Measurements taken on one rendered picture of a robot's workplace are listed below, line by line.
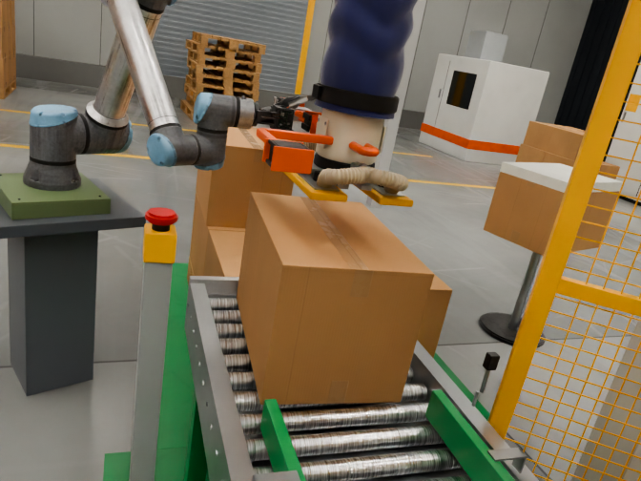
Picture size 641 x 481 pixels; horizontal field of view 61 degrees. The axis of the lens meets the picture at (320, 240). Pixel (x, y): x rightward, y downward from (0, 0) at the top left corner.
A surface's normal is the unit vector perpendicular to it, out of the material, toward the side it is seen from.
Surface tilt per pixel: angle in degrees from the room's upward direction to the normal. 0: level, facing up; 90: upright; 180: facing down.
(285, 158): 90
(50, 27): 90
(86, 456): 0
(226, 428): 0
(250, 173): 90
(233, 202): 90
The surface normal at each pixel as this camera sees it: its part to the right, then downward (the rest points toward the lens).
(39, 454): 0.17, -0.93
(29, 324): 0.64, 0.36
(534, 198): -0.79, 0.07
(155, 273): 0.30, 0.37
